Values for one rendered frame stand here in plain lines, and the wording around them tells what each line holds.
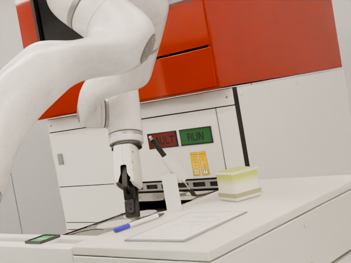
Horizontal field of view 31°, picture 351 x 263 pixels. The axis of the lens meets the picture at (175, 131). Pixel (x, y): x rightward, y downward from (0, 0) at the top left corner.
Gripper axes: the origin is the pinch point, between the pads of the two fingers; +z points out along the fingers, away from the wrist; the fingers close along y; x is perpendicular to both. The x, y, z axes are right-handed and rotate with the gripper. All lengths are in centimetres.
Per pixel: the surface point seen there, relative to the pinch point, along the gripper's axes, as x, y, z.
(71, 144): -33, -55, -36
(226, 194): 22.9, 2.4, 0.3
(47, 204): -142, -303, -70
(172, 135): 6.2, -32.0, -26.1
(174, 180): 11.9, 6.1, -4.0
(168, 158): 11.6, 8.2, -8.7
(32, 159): -149, -294, -105
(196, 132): 14.0, -27.3, -24.5
